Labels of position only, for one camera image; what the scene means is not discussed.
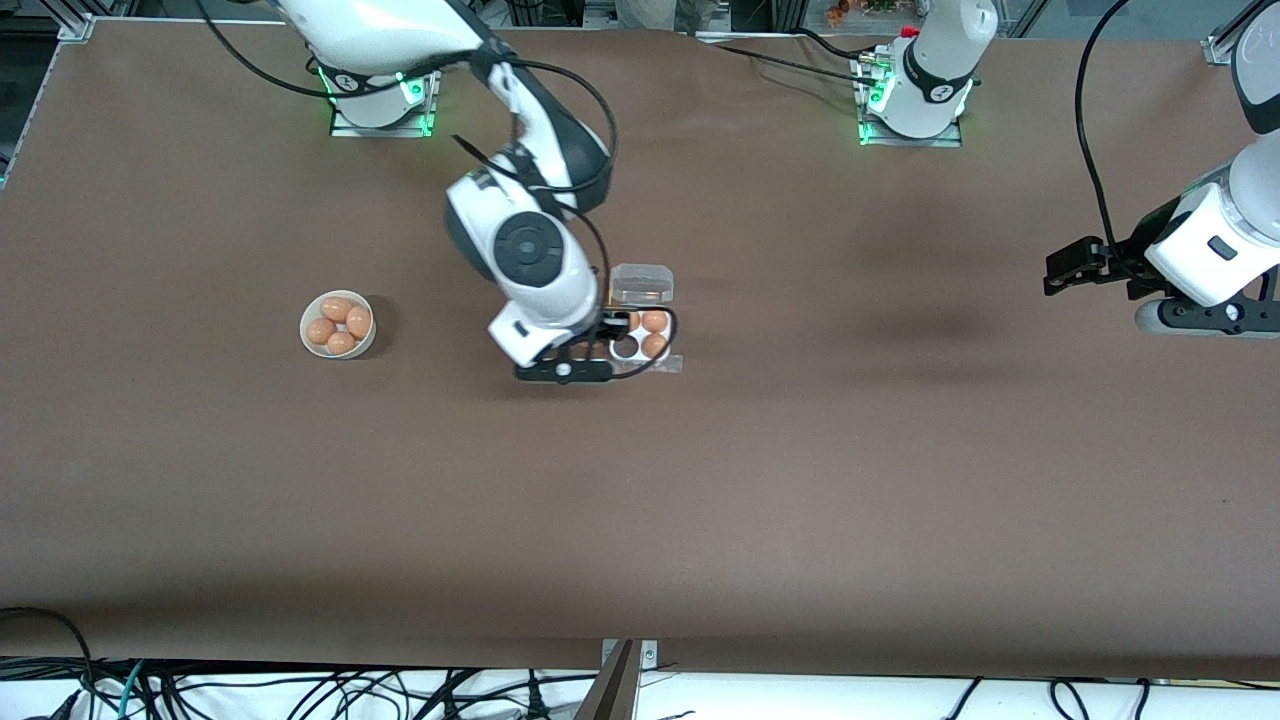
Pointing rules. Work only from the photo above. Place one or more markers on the person in beige trousers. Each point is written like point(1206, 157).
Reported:
point(655, 12)

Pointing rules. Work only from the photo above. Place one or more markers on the metal table edge bracket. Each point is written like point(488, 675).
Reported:
point(650, 655)

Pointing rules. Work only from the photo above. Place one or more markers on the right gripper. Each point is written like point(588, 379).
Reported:
point(601, 331)

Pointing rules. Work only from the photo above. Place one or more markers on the aluminium frame corner bracket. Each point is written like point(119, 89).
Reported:
point(1225, 48)
point(75, 27)

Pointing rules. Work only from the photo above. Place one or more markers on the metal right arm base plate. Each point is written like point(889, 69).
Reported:
point(400, 130)

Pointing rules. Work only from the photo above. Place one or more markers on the clear plastic egg box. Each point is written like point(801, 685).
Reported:
point(640, 283)

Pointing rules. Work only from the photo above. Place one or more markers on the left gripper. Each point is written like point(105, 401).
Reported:
point(1121, 258)

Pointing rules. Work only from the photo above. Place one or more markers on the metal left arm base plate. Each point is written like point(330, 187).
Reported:
point(915, 142)

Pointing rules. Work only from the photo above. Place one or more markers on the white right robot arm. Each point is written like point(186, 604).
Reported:
point(560, 275)

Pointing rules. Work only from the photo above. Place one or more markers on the white round bowl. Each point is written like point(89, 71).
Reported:
point(310, 345)

